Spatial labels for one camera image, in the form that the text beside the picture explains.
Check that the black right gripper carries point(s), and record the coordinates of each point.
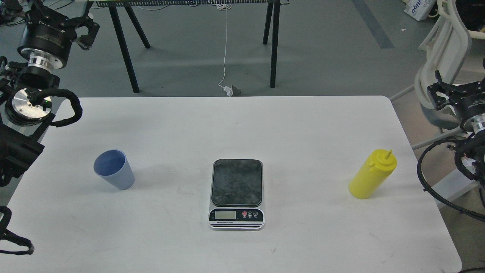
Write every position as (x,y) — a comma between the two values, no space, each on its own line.
(469,101)

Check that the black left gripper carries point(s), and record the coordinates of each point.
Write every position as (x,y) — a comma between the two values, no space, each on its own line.
(47,30)

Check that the yellow squeeze bottle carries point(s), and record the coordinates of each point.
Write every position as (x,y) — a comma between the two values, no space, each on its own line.
(377,167)

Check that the blue plastic cup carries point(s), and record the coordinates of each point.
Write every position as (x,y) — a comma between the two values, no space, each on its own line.
(113,167)

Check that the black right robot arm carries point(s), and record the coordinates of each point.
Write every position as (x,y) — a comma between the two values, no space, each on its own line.
(469,160)

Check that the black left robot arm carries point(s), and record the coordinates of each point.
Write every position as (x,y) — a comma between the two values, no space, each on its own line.
(30,91)

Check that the digital kitchen scale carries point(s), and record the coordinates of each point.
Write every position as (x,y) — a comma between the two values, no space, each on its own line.
(237,195)

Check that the white office chair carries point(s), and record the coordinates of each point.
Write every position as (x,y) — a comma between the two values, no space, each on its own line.
(447,46)

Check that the white cardboard box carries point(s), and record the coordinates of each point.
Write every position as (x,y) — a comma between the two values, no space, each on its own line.
(418,9)

